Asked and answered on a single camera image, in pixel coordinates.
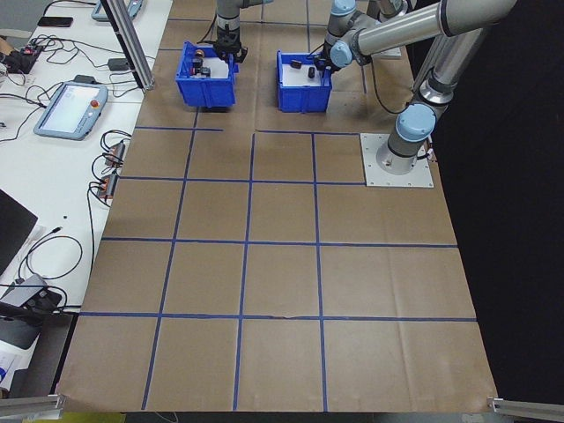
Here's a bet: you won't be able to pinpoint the blue plastic capacitor bin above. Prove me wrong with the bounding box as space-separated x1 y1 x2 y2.
276 50 333 115

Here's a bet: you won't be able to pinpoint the blue plastic push-button bin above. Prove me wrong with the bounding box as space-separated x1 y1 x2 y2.
174 41 240 110

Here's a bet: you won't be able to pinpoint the white paper box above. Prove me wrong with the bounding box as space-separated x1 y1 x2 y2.
0 316 41 397

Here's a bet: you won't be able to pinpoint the small assorted parts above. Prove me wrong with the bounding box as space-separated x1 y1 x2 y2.
206 56 234 81

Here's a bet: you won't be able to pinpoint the white foam bin liner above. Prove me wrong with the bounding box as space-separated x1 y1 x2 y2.
281 61 325 88

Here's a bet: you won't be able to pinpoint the light blue teach pendant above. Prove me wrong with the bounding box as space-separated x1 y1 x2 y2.
33 80 109 142
91 0 147 22

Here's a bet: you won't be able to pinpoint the grey orange connector hub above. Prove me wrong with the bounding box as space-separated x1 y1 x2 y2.
103 140 130 167
90 174 121 204

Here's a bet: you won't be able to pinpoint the white side desk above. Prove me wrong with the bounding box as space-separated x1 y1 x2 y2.
0 0 174 319

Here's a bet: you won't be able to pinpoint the black laptop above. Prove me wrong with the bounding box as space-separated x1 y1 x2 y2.
0 188 41 278

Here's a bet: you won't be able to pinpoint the grey usb hub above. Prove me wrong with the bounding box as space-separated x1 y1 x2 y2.
0 272 63 312

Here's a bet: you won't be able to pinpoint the aluminium corner bar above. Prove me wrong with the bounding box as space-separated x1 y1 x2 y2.
486 395 564 418
0 392 68 420

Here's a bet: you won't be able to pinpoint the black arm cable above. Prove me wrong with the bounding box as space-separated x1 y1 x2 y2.
368 60 413 117

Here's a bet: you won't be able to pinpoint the aluminium extrusion post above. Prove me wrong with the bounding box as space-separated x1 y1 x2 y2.
100 0 156 92

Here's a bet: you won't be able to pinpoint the black desk cable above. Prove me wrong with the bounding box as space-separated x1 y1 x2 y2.
16 226 85 284
0 81 49 109

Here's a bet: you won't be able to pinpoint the black circuit board red wires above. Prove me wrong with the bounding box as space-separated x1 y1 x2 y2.
5 42 46 75

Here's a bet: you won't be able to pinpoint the black frame cover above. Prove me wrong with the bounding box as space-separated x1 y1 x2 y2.
404 0 564 404

